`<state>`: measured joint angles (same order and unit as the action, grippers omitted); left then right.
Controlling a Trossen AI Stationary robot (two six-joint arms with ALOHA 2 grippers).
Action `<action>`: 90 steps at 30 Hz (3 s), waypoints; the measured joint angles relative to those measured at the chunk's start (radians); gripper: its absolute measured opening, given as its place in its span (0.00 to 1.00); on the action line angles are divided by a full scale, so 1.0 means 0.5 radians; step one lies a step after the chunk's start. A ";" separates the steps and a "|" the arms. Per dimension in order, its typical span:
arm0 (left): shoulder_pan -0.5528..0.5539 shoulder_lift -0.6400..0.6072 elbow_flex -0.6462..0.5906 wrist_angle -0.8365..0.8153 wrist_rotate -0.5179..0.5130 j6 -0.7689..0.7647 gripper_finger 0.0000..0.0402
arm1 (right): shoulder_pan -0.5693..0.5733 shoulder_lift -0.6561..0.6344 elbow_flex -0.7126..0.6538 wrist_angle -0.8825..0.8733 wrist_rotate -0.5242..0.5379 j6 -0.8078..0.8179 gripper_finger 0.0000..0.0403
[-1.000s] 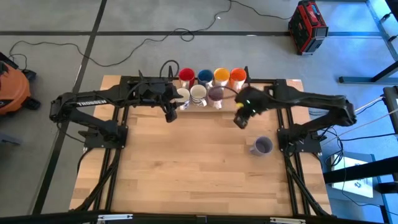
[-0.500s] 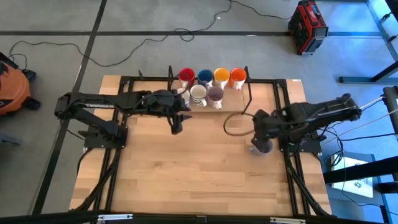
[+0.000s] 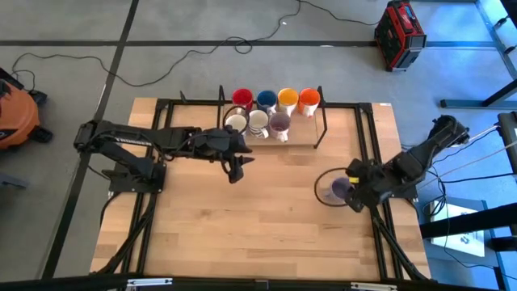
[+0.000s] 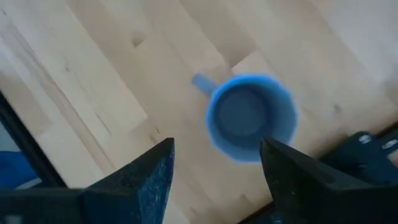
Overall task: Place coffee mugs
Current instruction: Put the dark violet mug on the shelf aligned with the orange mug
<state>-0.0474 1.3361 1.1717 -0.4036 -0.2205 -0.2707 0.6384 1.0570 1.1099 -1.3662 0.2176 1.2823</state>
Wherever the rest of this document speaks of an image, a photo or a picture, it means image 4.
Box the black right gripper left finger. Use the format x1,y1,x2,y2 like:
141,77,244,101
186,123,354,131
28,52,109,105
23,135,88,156
0,137,176,224

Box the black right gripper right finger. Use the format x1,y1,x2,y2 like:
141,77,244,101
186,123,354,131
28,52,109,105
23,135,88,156
259,137,398,224

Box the plain lavender mug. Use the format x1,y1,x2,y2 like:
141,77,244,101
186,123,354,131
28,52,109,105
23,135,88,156
190,72,300,165

